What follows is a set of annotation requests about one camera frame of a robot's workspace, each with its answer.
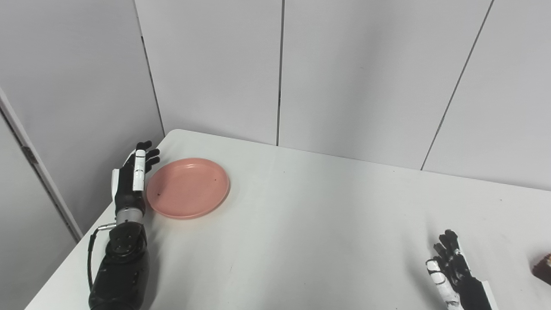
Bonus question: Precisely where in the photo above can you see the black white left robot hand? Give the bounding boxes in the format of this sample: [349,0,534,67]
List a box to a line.
[111,140,161,212]

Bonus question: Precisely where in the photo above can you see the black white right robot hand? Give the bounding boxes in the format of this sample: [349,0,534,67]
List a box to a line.
[425,229,500,310]

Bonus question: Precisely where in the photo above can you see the pink round plate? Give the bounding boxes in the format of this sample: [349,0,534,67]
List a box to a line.
[145,158,231,220]

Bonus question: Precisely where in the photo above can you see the chocolate cake slice with fruit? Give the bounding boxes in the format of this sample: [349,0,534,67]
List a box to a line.
[532,253,551,285]

